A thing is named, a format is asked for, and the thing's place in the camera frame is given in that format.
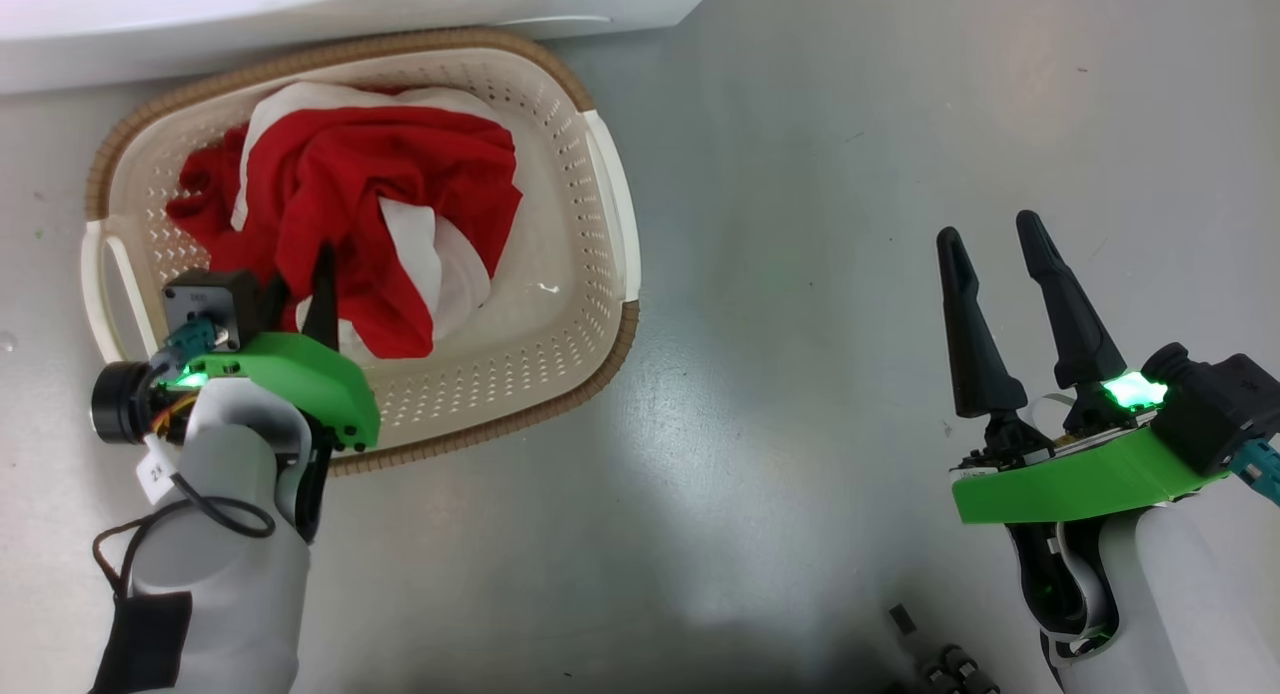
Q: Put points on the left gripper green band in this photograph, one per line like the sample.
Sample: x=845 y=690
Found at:
x=310 y=379

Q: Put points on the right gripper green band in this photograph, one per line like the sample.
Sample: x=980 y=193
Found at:
x=1080 y=484

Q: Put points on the red and white garment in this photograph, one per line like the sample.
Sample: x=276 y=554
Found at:
x=340 y=194

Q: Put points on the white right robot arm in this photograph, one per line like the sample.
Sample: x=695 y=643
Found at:
x=1190 y=614

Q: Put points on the dark robot base parts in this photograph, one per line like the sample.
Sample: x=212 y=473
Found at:
x=950 y=666

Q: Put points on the white basket with brown rim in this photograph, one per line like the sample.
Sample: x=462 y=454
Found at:
x=560 y=304

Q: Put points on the white Hisense washing machine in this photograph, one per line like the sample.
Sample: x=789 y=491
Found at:
x=300 y=24

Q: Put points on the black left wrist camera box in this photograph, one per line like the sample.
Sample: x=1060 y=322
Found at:
x=215 y=299

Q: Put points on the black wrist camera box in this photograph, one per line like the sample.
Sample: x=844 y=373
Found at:
x=1220 y=404
x=215 y=299

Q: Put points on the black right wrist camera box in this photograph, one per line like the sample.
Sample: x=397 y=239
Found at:
x=1220 y=404

